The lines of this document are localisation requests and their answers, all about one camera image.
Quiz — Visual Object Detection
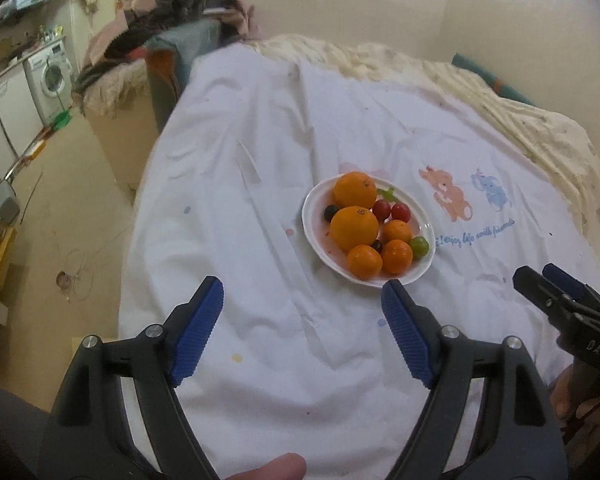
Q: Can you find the cream floral quilt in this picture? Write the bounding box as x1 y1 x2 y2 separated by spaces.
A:
250 34 600 273

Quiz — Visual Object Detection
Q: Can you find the teal pillow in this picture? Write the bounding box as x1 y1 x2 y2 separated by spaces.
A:
451 51 537 107

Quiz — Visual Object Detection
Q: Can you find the large orange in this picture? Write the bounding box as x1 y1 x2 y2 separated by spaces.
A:
329 205 380 253
333 171 377 208

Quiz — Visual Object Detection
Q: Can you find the thin floor cable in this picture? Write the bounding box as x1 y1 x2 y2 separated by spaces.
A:
54 227 131 303

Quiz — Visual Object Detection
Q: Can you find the grey metal stool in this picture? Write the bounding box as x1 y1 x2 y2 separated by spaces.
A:
0 181 22 227

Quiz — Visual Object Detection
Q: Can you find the white printed blanket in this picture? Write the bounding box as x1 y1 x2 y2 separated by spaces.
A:
117 42 600 480

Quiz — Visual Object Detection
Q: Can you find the person's left hand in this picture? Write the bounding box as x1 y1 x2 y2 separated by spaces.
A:
227 452 307 480

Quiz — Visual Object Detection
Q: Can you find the person's right hand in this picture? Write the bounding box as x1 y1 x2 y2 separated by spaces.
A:
551 375 600 443

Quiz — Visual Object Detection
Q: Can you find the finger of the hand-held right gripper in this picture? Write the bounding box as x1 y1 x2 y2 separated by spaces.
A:
542 263 600 311
512 266 581 328

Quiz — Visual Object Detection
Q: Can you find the pile of clothes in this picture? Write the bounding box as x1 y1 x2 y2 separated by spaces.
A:
74 0 257 98

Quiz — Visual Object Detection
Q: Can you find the small mandarin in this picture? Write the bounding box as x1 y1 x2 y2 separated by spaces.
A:
383 219 413 244
347 244 383 281
381 239 414 275

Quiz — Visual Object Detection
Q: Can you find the teal cushion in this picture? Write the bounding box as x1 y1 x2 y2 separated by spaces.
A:
144 20 222 133

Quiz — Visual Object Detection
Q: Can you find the white cabinet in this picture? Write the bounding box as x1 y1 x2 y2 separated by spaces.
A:
0 62 40 176

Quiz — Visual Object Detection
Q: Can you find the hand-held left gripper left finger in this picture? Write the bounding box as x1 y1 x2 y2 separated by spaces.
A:
37 276 224 480

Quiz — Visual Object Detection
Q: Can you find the white washing machine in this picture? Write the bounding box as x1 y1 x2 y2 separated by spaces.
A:
22 40 76 125

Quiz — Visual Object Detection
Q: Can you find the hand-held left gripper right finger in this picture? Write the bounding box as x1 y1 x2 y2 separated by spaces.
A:
381 280 566 480

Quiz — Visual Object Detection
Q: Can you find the white oval plate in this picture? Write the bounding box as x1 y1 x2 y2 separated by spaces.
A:
301 174 436 288

